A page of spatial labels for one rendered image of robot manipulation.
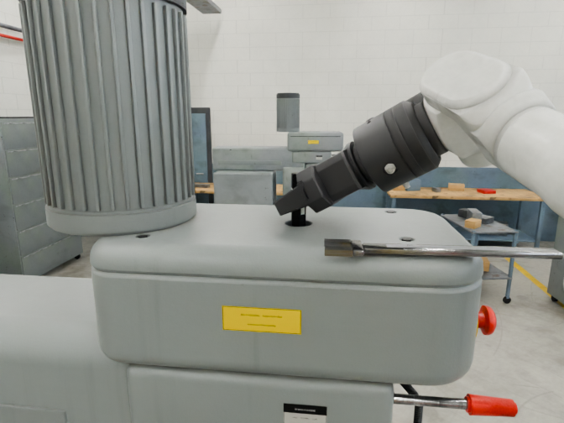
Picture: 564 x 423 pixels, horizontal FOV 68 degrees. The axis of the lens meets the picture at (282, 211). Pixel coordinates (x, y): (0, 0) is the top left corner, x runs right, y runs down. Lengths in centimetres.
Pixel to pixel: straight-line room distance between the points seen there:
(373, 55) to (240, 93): 222
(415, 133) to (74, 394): 54
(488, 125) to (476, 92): 3
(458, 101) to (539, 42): 732
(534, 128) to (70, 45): 47
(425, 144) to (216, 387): 38
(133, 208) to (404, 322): 34
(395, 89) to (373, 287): 671
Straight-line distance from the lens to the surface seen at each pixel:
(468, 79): 45
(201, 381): 56
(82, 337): 63
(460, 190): 700
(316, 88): 707
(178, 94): 57
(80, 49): 54
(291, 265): 46
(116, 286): 53
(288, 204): 55
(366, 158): 49
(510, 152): 41
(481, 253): 48
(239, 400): 56
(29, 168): 577
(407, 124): 48
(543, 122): 41
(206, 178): 741
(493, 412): 59
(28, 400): 70
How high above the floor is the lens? 204
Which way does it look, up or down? 13 degrees down
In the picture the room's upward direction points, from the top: straight up
